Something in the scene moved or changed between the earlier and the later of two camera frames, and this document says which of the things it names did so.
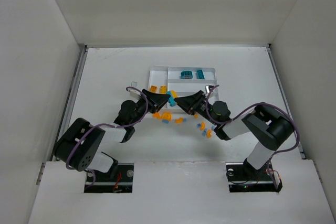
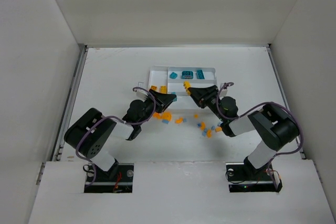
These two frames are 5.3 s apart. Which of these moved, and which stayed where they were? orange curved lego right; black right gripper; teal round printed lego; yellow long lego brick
Moved: black right gripper
Stayed: orange curved lego right; teal round printed lego; yellow long lego brick
